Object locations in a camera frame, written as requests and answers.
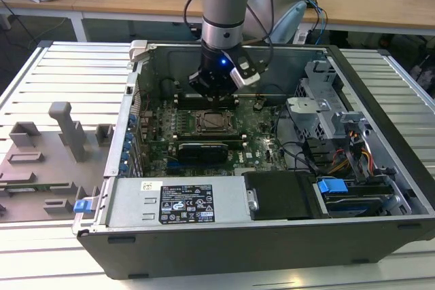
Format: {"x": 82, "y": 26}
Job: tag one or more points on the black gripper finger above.
{"x": 198, "y": 83}
{"x": 228, "y": 94}

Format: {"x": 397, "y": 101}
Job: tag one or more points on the silver CPU plate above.
{"x": 215, "y": 121}

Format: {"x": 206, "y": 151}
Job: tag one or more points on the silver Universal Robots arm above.
{"x": 222, "y": 8}

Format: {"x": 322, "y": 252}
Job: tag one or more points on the black RAM slot row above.
{"x": 204, "y": 137}
{"x": 190, "y": 102}

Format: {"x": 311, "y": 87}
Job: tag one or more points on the CPU socket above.
{"x": 197, "y": 129}

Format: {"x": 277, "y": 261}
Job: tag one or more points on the blue expansion slot clip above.
{"x": 132, "y": 120}
{"x": 127, "y": 148}
{"x": 129, "y": 138}
{"x": 123, "y": 167}
{"x": 125, "y": 158}

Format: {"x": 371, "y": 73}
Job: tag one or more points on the black coin battery holder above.
{"x": 259, "y": 104}

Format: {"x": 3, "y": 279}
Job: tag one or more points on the green motherboard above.
{"x": 258, "y": 147}

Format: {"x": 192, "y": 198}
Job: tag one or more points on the black graphics card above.
{"x": 204, "y": 152}

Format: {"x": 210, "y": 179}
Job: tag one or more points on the silver drive cage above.
{"x": 306, "y": 110}

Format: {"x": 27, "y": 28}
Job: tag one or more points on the black PSU label sticker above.
{"x": 187, "y": 203}

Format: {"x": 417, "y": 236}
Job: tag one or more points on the black plastic shroud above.
{"x": 282, "y": 198}

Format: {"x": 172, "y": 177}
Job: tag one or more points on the blue disk carrier tab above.
{"x": 331, "y": 185}

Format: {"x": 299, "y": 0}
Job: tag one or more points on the silver power supply unit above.
{"x": 136, "y": 208}

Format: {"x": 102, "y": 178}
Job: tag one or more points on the black open PC case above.
{"x": 238, "y": 252}

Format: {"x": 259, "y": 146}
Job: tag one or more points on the dark hard disk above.
{"x": 353, "y": 205}

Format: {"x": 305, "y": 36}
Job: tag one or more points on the grey parts rack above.
{"x": 51, "y": 167}

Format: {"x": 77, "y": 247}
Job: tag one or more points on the blue case latch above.
{"x": 80, "y": 206}

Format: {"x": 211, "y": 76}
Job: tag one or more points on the short wooden desk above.
{"x": 34, "y": 6}

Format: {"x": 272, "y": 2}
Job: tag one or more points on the green RAM stick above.
{"x": 34, "y": 187}

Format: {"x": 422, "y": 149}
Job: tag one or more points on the black office chair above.
{"x": 423, "y": 72}

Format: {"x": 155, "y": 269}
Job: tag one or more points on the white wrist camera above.
{"x": 244, "y": 72}

